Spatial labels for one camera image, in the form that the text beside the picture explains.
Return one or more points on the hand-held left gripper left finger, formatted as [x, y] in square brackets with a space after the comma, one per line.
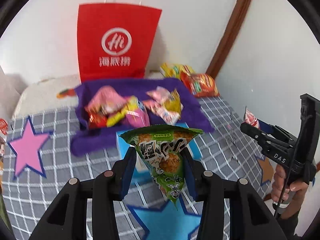
[128, 170]

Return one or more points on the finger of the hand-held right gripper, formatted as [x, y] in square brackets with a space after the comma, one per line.
[255, 132]
[280, 136]

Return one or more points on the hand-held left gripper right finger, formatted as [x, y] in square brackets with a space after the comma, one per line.
[191, 177]

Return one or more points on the pink red snack packet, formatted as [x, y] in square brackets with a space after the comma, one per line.
[251, 120]

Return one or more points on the green triangular snack packet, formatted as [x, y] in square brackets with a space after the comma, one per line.
[165, 155]

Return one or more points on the purple cloth tray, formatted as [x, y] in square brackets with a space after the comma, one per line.
[95, 140]

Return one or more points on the magenta yellow snack packet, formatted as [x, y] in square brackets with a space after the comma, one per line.
[136, 118]

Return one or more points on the small red candy packet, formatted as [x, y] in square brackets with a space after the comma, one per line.
[97, 120]

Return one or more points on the pink white snack packet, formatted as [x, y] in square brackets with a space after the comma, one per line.
[168, 115]

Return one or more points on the pink triangular snack packet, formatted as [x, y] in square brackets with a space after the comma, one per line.
[105, 97]

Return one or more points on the yellow triangular snack packet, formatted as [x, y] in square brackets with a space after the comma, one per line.
[176, 102]

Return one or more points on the light pink snack packet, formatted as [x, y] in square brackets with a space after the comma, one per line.
[160, 93]

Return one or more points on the person's right forearm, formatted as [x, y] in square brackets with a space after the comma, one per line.
[295, 220]

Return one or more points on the person's right hand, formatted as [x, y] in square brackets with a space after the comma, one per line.
[280, 182]

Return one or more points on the blue white box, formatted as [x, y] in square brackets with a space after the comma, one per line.
[193, 145]

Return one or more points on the grey checkered bed sheet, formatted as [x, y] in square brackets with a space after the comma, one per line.
[62, 160]

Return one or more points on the orange chip bag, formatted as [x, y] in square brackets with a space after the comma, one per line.
[205, 85]

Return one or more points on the yellow chip bag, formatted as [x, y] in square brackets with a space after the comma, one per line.
[170, 71]

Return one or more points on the red paper bag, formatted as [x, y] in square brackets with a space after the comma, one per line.
[92, 55]

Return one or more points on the white plastic bag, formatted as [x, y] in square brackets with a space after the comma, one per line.
[7, 90]

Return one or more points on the brown wooden door frame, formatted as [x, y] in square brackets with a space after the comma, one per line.
[232, 25]

